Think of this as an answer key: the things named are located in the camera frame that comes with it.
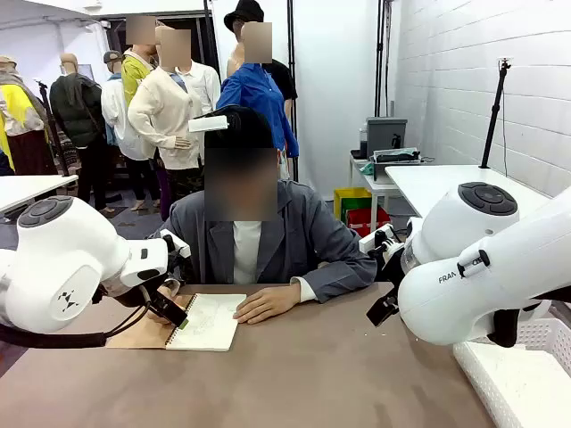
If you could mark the black cap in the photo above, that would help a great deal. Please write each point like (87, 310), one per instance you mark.
(241, 129)

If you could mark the white side table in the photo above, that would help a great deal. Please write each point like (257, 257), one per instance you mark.
(372, 185)

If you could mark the person in grey jacket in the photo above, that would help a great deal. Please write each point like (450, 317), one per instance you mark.
(285, 232)

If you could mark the person's left hand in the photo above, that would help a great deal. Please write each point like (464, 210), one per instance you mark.
(263, 305)

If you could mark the black bucket hat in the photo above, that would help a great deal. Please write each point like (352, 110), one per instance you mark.
(245, 13)

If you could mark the person's right hand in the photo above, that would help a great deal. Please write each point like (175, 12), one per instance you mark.
(169, 294)

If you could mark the small white table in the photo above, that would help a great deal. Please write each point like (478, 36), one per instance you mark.
(31, 187)

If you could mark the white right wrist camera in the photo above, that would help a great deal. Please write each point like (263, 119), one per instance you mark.
(377, 238)

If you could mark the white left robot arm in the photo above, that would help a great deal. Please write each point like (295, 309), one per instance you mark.
(67, 267)

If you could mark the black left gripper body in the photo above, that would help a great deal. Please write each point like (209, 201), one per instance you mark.
(134, 298)

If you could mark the grey tray with tools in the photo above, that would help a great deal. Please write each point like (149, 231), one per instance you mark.
(394, 156)

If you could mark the white perforated plastic basket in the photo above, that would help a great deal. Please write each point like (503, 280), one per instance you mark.
(513, 388)

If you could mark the yellow bin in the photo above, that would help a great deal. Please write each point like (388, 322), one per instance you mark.
(350, 194)

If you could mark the mannequin in blue shirt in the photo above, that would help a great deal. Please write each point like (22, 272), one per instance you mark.
(250, 98)

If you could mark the mannequin in yellow jacket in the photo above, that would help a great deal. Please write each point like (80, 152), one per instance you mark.
(134, 76)

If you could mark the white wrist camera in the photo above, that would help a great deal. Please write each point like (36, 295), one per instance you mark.
(377, 238)
(176, 243)

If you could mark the mannequin with yellow scarf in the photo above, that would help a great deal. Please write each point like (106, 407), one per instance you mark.
(18, 120)

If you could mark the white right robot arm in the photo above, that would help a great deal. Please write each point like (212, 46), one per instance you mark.
(468, 290)

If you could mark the black tripod on white table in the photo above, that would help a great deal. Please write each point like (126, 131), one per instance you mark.
(493, 116)

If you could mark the grey box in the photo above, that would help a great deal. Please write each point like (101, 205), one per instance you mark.
(386, 134)

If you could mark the black floor tripod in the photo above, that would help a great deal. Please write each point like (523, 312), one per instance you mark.
(52, 129)

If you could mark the large white table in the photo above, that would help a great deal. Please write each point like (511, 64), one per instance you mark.
(428, 183)

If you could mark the person's left forearm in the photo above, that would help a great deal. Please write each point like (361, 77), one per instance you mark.
(339, 276)

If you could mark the white head-mounted camera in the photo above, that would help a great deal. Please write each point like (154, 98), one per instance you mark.
(207, 123)

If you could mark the mannequin in white shirt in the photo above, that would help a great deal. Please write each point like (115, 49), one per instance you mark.
(205, 89)

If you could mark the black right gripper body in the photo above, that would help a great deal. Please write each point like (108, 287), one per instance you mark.
(392, 265)

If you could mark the green bin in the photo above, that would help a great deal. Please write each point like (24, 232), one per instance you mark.
(361, 203)

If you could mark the mannequin with grey cap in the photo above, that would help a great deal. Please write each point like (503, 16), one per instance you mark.
(116, 116)

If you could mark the spiral notebook with brown cover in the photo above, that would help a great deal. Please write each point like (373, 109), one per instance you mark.
(214, 325)

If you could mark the black light stand pole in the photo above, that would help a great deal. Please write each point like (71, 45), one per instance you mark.
(209, 27)
(380, 53)
(292, 44)

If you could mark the mannequin in cream cardigan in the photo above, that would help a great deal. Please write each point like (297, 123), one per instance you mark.
(165, 111)

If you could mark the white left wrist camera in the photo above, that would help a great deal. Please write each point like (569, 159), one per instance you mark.
(176, 243)

